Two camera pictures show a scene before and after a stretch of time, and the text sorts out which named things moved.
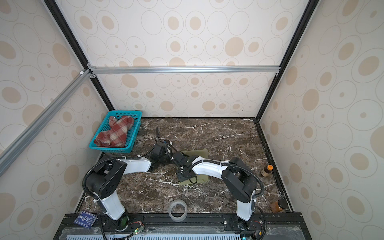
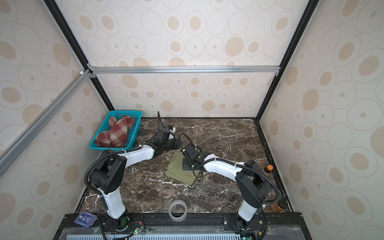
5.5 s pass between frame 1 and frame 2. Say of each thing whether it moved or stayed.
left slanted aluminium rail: stayed
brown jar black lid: stayed
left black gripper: moved
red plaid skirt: stayed
